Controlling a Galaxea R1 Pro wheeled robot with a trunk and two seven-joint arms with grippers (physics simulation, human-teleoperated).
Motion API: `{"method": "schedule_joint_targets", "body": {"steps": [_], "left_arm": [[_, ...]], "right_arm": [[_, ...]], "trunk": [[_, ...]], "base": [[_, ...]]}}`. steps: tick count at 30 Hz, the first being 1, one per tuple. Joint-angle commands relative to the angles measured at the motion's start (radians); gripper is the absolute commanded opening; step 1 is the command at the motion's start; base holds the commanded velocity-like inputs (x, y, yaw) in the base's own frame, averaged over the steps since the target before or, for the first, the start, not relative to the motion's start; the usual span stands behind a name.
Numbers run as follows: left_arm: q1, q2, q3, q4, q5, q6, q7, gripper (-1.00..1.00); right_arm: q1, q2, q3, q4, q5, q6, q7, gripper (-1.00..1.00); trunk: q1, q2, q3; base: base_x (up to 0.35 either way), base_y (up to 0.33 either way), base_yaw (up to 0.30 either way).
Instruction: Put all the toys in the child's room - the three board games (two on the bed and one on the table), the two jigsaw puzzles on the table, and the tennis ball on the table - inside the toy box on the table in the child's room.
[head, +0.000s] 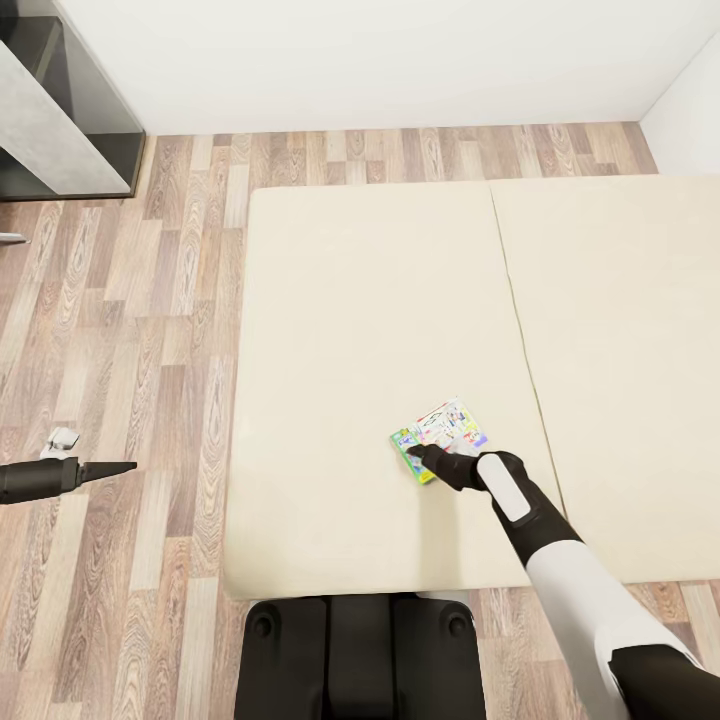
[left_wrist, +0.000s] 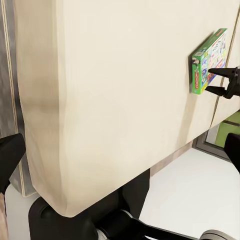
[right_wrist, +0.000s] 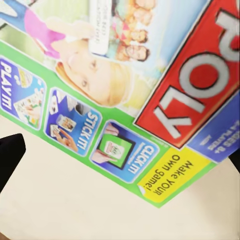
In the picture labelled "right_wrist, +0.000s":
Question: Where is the board game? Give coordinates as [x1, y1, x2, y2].
[0, 0, 240, 208]

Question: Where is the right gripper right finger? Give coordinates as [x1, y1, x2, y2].
[228, 147, 240, 172]

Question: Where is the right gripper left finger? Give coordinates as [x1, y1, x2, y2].
[0, 133, 26, 193]

